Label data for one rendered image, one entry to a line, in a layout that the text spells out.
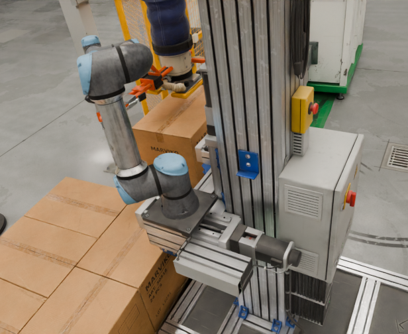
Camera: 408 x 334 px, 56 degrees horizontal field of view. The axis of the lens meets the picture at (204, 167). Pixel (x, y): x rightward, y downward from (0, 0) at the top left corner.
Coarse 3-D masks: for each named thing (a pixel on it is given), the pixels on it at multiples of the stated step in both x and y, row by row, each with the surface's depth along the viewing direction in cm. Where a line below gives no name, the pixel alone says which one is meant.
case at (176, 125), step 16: (192, 96) 245; (160, 112) 234; (176, 112) 231; (192, 112) 229; (144, 128) 221; (160, 128) 219; (176, 128) 217; (192, 128) 214; (144, 144) 227; (160, 144) 221; (176, 144) 214; (192, 144) 210; (144, 160) 236; (192, 160) 216; (192, 176) 224
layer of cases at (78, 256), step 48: (48, 192) 253; (96, 192) 246; (0, 240) 222; (48, 240) 217; (96, 240) 212; (144, 240) 207; (0, 288) 194; (48, 288) 190; (96, 288) 186; (144, 288) 188
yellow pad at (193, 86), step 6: (198, 72) 223; (198, 78) 222; (186, 84) 214; (192, 84) 217; (198, 84) 217; (186, 90) 212; (192, 90) 213; (174, 96) 212; (180, 96) 210; (186, 96) 208
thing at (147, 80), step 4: (148, 72) 204; (152, 72) 203; (144, 76) 203; (148, 76) 203; (152, 76) 202; (156, 76) 202; (160, 76) 200; (140, 80) 200; (144, 80) 198; (148, 80) 197; (152, 80) 196; (156, 80) 197; (160, 80) 202; (152, 84) 197; (156, 84) 200; (160, 84) 201; (152, 88) 199; (156, 88) 199
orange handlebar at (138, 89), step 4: (192, 60) 216; (196, 60) 215; (200, 60) 214; (204, 60) 213; (164, 68) 212; (168, 68) 210; (172, 68) 211; (164, 72) 206; (168, 72) 209; (140, 84) 198; (144, 84) 199; (148, 84) 197; (136, 88) 194; (140, 88) 193; (144, 88) 193; (148, 88) 196; (132, 92) 192; (136, 92) 194; (140, 92) 191; (136, 96) 189; (100, 116) 176; (100, 120) 176
